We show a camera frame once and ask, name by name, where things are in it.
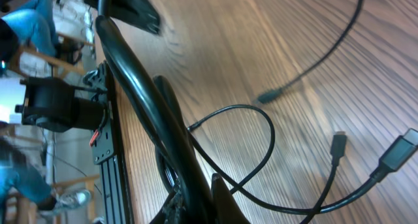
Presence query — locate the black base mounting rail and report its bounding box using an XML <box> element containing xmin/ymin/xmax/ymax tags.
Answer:
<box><xmin>84</xmin><ymin>61</ymin><xmax>135</xmax><ymax>224</ymax></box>

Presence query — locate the seated person in teal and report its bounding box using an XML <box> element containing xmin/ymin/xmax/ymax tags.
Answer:
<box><xmin>1</xmin><ymin>0</ymin><xmax>84</xmax><ymax>64</ymax></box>

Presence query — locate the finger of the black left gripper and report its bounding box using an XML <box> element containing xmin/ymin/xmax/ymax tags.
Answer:
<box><xmin>83</xmin><ymin>0</ymin><xmax>161</xmax><ymax>35</ymax></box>

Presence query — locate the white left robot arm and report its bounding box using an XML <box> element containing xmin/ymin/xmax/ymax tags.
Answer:
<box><xmin>1</xmin><ymin>0</ymin><xmax>160</xmax><ymax>132</ymax></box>

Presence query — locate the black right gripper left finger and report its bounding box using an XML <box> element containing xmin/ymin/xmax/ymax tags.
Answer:
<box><xmin>156</xmin><ymin>185</ymin><xmax>186</xmax><ymax>224</ymax></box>

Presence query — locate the black usb cable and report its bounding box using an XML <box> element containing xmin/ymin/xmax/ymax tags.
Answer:
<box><xmin>94</xmin><ymin>0</ymin><xmax>418</xmax><ymax>224</ymax></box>

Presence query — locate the thin black separated cable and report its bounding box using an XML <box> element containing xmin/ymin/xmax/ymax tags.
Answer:
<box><xmin>256</xmin><ymin>0</ymin><xmax>366</xmax><ymax>104</ymax></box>

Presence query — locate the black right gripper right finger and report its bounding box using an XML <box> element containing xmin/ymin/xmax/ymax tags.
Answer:
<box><xmin>211</xmin><ymin>173</ymin><xmax>249</xmax><ymax>224</ymax></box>

